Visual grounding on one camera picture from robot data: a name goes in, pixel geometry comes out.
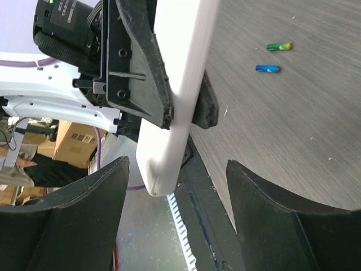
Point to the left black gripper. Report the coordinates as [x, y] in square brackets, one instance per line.
[122, 49]

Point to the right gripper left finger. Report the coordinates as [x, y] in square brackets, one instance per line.
[72, 228]

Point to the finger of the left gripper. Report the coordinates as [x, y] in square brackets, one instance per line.
[207, 109]

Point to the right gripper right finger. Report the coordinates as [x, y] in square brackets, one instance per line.
[280, 230]

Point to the white remote control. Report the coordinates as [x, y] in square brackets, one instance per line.
[184, 31]

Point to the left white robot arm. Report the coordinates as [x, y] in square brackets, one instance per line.
[34, 86]

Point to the blue battery left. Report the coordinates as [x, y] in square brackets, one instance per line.
[268, 68]

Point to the cardboard box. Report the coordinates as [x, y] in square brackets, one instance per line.
[75, 143]

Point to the green battery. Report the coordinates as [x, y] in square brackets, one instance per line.
[279, 46]

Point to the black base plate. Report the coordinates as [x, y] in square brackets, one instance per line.
[210, 233]

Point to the slotted cable duct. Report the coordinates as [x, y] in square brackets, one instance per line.
[182, 233]

